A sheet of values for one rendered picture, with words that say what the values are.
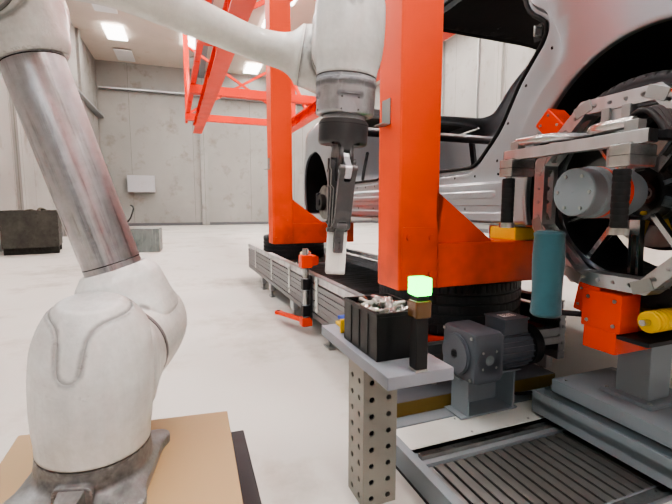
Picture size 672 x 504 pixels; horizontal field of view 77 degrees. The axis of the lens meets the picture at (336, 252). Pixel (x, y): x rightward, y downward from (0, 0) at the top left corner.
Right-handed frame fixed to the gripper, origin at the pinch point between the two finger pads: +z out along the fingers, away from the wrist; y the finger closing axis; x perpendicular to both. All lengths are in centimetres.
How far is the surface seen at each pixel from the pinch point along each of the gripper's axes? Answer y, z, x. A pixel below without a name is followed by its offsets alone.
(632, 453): -25, 58, 91
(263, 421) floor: -84, 80, -9
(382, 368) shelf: -20.9, 29.6, 16.0
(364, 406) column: -34, 46, 16
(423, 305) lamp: -17.7, 13.9, 23.0
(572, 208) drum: -35, -8, 70
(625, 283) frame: -31, 11, 86
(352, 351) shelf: -33.9, 30.9, 12.0
